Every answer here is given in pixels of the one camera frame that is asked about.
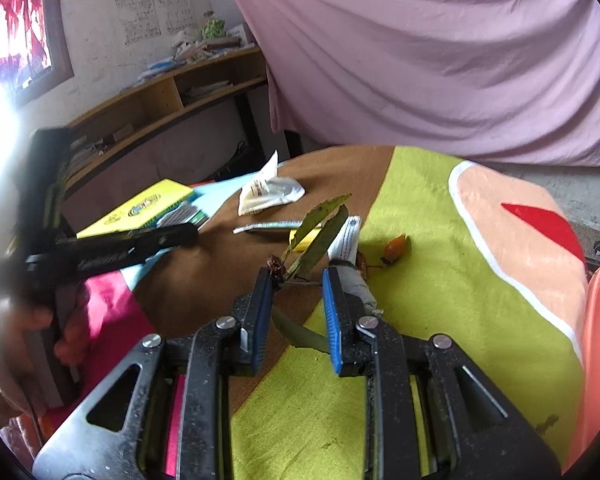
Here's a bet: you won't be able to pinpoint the wooden shelf desk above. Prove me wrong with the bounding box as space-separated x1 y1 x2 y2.
66 47 268 195

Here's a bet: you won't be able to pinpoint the pink hanging sheet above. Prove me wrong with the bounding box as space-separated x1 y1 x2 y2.
235 0 600 167

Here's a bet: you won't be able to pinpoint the red window curtain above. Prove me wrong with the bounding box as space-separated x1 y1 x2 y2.
0 0 52 94

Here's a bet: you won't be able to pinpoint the wall calendar sheets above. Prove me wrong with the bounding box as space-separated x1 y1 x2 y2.
114 0 197 46

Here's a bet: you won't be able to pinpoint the yellow book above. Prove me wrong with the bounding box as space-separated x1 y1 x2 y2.
76 179 209 238

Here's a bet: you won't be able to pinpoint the person left hand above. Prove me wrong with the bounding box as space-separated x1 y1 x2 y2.
0 284 90 429

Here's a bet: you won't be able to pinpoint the green leaf twig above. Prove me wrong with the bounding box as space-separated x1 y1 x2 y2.
266 193 351 353

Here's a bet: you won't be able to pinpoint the white grey wrapper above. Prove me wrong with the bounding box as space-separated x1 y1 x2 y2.
327 216 384 318

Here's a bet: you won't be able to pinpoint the pink plastic basin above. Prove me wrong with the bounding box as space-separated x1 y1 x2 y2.
564 267 600 470

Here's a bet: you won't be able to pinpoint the white silver sachet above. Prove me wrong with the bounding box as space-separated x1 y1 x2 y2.
237 152 306 216

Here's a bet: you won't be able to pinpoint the yellow cylinder cap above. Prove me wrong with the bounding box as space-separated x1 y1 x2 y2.
289 226 322 252

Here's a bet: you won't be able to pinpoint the colourful striped blanket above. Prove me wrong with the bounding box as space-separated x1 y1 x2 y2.
9 144 589 480

